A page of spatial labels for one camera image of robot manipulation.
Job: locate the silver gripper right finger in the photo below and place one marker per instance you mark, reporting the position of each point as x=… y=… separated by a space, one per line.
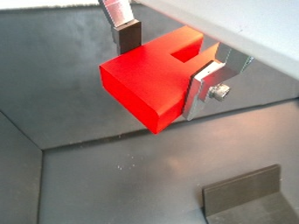
x=227 y=62

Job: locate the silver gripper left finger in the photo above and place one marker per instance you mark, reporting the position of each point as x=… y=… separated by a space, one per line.
x=124 y=26

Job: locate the red double-square block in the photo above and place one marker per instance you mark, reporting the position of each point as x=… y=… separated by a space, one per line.
x=148 y=78

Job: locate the black curved holder stand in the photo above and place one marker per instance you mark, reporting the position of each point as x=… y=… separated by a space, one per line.
x=248 y=199

